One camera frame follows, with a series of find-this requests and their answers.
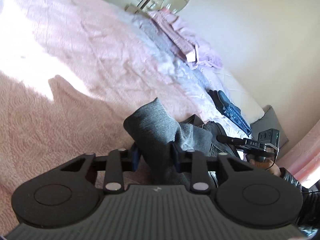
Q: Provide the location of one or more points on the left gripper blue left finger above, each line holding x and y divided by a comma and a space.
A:
135, 157

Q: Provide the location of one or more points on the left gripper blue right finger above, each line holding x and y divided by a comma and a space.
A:
177, 157

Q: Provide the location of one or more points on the dark grey denim jeans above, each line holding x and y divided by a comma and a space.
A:
152, 128

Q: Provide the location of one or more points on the black jacket sleeve forearm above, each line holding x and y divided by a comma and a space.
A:
287, 176

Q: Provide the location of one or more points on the folded pink clothes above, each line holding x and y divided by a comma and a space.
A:
192, 48

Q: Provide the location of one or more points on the person's right hand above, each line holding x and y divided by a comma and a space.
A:
269, 166

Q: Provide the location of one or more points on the grey cushion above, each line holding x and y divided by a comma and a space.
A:
268, 121

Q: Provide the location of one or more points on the folded blue jeans stack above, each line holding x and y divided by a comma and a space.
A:
229, 110

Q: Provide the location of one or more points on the white pillow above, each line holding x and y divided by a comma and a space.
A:
222, 79

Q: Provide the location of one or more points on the pink quilted bedspread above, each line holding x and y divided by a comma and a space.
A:
71, 72

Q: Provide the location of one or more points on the black camera box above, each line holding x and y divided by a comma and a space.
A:
270, 136

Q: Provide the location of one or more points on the round wall mirror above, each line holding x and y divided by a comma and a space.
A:
173, 5

